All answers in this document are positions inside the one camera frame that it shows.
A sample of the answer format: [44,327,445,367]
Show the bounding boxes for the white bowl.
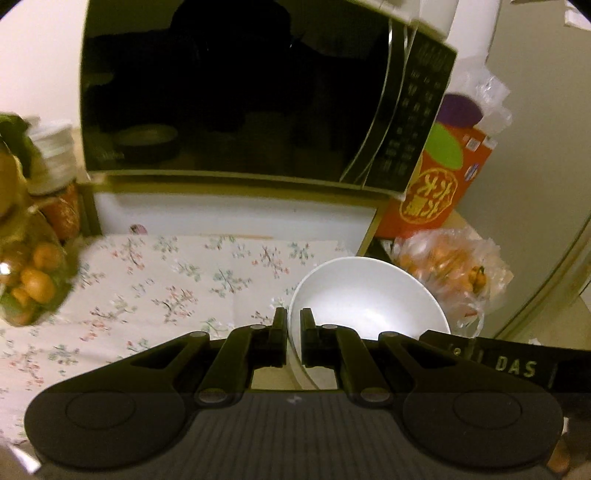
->
[287,256,451,390]

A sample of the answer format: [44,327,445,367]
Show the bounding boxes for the floral tablecloth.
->
[1,235,349,444]

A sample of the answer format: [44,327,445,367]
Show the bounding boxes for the plastic bag of tangerines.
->
[383,228,514,337]

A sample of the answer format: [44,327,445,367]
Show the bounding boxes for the glass jar of tangerines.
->
[1,202,71,327]

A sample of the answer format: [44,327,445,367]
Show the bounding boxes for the red gift box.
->
[375,122,497,240]

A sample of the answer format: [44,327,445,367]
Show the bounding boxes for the black microwave oven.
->
[80,1,457,194]

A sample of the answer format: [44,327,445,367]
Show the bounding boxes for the red lidded jar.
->
[27,118,80,243]

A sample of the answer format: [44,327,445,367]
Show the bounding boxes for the large orange pomelo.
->
[0,151,30,218]

